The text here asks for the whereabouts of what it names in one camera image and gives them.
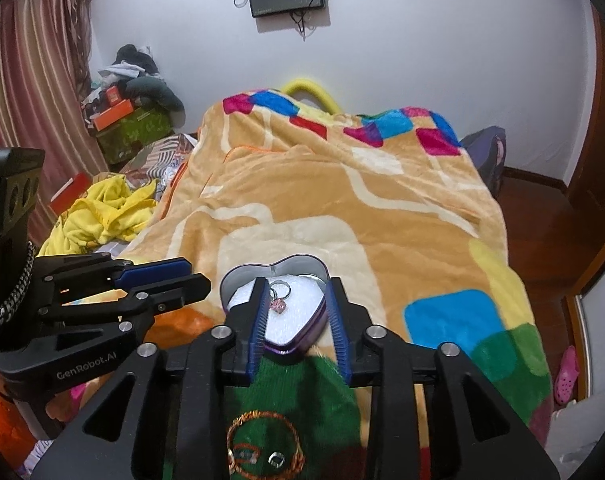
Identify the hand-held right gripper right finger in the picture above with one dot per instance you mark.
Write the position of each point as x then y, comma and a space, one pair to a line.
340, 332

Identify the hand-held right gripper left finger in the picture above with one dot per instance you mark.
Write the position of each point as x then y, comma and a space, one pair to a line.
256, 332

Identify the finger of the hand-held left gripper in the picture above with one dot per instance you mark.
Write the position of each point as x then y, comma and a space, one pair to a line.
182, 290
152, 269

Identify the purple heart-shaped tin box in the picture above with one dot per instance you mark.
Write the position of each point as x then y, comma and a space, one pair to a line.
295, 344

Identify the white foam insert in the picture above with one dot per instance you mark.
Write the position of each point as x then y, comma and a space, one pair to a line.
297, 322

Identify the red box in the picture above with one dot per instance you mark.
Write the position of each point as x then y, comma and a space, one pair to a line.
70, 191

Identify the yellow cloth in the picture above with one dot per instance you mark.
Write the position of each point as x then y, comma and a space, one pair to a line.
102, 210

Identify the copper twisted bangle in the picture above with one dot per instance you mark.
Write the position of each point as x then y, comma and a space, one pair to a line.
292, 427

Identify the orange printed blanket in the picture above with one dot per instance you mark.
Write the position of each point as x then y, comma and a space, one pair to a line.
382, 240

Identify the striped patterned cloth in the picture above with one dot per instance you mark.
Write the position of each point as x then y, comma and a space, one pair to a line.
150, 157

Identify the blue orange pendant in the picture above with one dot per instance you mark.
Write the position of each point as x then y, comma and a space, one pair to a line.
245, 455

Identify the orange box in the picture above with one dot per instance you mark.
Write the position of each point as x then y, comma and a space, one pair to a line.
113, 114

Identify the green cardboard box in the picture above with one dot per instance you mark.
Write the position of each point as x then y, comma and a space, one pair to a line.
132, 132

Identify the striped pink curtain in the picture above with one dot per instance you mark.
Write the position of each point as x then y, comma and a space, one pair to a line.
32, 60

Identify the pile of dark clothes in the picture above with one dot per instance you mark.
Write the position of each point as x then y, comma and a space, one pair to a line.
142, 75

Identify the orange cloth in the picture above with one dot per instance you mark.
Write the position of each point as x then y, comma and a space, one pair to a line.
5, 420

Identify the dark bag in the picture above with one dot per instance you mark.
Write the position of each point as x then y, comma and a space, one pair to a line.
484, 157

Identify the pink clog shoe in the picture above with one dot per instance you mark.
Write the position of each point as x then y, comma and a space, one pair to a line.
567, 375

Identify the yellow foam tube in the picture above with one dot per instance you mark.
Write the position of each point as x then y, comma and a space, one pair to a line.
307, 85

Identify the wooden door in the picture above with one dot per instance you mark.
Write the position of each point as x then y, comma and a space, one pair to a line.
599, 160

